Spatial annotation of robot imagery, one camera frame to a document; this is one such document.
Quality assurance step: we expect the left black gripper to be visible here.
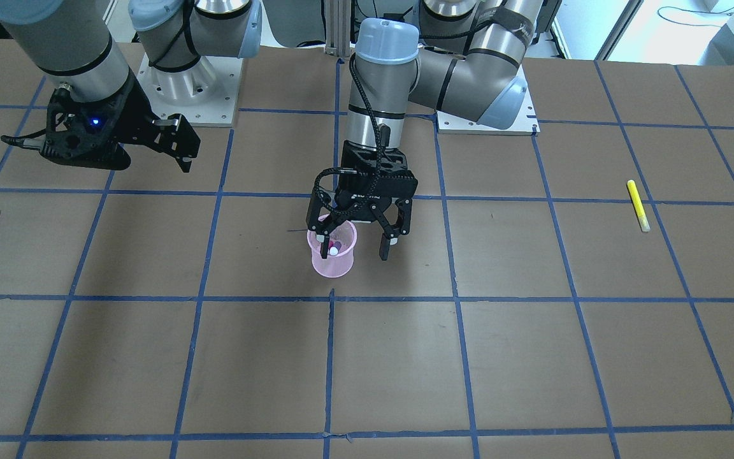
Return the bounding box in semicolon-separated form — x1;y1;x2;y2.
306;142;419;261

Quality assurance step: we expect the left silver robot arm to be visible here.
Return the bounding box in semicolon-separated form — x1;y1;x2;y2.
306;1;547;259

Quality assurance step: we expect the pink mesh cup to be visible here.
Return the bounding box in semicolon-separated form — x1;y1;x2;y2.
306;221;357;278

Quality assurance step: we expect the yellow marker pen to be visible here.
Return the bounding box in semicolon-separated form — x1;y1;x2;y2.
626;179;651;233

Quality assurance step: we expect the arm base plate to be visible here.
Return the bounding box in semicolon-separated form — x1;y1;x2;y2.
137;56;244;128
436;68;540;136

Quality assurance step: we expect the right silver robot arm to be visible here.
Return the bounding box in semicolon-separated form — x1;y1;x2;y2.
0;1;263;173

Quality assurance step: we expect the aluminium frame post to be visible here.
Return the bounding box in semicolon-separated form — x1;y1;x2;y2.
322;0;354;61

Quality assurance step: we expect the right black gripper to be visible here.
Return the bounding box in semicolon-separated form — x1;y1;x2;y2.
39;73;201;173

